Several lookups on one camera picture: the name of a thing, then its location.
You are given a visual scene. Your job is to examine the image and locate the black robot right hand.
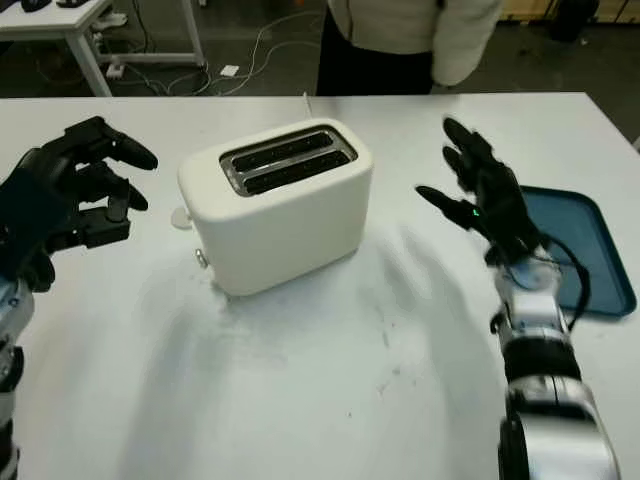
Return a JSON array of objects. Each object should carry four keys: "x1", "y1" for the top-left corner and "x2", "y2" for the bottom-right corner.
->
[{"x1": 415, "y1": 117, "x2": 544, "y2": 259}]

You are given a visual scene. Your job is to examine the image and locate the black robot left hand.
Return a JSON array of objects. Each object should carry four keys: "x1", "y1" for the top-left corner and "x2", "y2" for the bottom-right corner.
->
[{"x1": 0, "y1": 116, "x2": 159, "y2": 250}]

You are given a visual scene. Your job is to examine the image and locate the person in beige jacket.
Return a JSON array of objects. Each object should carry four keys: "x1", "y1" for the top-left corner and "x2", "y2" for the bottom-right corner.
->
[{"x1": 316, "y1": 0, "x2": 504, "y2": 96}]

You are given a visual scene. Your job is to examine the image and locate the white two-slot toaster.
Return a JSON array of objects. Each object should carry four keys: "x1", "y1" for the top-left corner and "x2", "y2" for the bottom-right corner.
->
[{"x1": 169, "y1": 117, "x2": 375, "y2": 297}]

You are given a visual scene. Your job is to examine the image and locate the blue oval tray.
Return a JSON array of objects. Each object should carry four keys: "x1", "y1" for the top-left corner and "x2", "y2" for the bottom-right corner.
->
[{"x1": 518, "y1": 185, "x2": 639, "y2": 319}]

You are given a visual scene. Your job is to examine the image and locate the white metal-legged desk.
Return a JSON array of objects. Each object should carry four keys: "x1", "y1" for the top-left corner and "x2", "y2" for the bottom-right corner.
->
[{"x1": 0, "y1": 0, "x2": 206, "y2": 99}]

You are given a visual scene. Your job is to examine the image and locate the stacked wooden crates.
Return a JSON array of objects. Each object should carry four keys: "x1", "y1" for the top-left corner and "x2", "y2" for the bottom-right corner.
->
[{"x1": 499, "y1": 0, "x2": 640, "y2": 24}]

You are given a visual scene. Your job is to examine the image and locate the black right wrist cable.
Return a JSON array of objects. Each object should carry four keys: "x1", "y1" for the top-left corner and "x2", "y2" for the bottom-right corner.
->
[{"x1": 537, "y1": 232, "x2": 591, "y2": 331}]

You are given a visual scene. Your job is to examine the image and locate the long white floor cable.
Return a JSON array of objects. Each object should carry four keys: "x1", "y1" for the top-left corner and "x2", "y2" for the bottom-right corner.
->
[{"x1": 247, "y1": 12, "x2": 326, "y2": 81}]

